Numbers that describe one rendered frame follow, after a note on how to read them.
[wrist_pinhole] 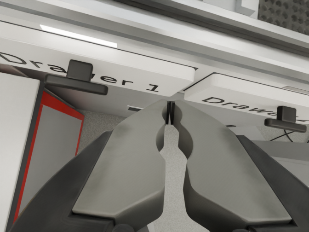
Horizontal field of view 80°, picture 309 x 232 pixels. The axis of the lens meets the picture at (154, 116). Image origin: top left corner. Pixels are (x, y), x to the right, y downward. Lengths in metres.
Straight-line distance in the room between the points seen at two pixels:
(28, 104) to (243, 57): 0.36
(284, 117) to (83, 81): 0.30
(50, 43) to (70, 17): 0.06
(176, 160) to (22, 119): 0.97
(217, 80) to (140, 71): 0.10
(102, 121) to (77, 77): 0.91
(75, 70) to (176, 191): 1.11
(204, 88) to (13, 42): 0.24
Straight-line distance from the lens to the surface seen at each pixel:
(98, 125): 1.15
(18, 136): 0.42
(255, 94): 0.30
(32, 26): 0.26
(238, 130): 1.39
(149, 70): 0.24
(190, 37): 0.19
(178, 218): 1.33
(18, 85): 0.43
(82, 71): 0.25
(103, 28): 0.21
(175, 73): 0.24
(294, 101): 0.34
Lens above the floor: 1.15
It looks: 76 degrees down
